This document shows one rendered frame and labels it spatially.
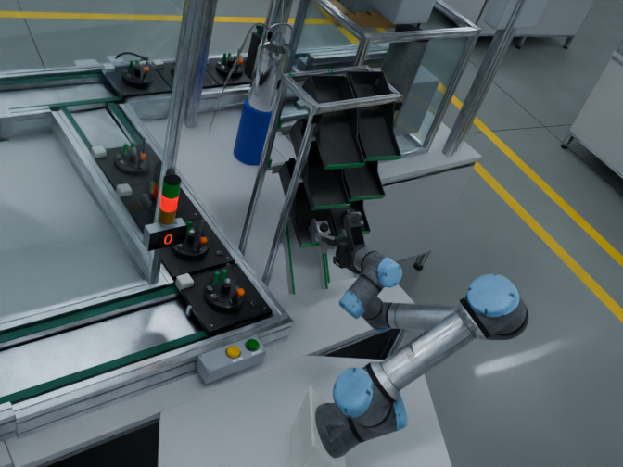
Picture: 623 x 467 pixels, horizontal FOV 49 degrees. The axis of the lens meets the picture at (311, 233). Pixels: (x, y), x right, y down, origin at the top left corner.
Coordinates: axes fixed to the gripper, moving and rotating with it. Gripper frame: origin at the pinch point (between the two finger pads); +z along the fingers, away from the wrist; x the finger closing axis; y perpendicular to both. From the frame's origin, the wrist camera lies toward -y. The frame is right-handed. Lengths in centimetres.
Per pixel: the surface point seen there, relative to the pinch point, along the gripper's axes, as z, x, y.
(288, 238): 15.3, -6.6, 6.4
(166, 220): 11, -50, -6
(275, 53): 75, 16, -49
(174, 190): 6, -49, -16
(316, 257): 16.4, 5.1, 15.1
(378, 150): -3.1, 14.5, -25.9
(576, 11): 364, 515, -73
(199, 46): 108, -3, -50
